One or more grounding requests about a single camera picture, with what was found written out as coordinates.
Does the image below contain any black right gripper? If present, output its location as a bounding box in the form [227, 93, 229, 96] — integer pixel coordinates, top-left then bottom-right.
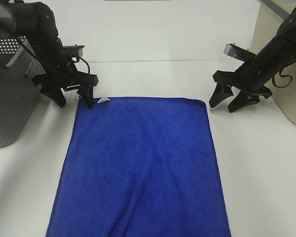
[209, 58, 273, 113]

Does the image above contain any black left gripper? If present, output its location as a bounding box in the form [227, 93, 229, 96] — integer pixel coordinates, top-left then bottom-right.
[33, 47, 98, 109]

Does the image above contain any blue towel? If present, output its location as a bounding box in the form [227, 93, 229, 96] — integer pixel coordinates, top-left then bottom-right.
[46, 97, 231, 237]

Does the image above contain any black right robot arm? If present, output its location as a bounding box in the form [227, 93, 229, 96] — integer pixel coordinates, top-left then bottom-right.
[209, 10, 296, 113]

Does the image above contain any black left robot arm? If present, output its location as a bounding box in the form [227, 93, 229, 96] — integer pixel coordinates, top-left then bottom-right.
[0, 0, 98, 108]

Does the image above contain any beige plastic bin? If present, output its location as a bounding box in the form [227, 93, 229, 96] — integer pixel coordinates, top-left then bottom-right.
[250, 0, 296, 124]

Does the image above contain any grey perforated laundry basket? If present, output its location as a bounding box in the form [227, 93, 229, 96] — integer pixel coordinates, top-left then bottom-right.
[0, 37, 45, 148]

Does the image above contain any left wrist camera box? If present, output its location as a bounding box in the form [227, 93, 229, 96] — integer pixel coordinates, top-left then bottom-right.
[63, 45, 85, 58]

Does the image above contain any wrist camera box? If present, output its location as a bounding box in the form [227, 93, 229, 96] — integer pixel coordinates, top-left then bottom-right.
[63, 45, 85, 58]
[223, 43, 255, 62]

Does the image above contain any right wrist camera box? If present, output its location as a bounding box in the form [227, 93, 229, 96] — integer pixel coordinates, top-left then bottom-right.
[223, 43, 255, 62]

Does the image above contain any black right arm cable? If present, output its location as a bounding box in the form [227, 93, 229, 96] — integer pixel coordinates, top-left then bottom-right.
[272, 49, 296, 88]

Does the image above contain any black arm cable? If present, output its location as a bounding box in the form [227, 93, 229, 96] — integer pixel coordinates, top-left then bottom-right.
[272, 49, 296, 88]
[14, 37, 91, 75]

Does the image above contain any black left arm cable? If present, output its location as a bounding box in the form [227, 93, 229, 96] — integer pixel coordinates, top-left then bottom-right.
[14, 37, 91, 75]

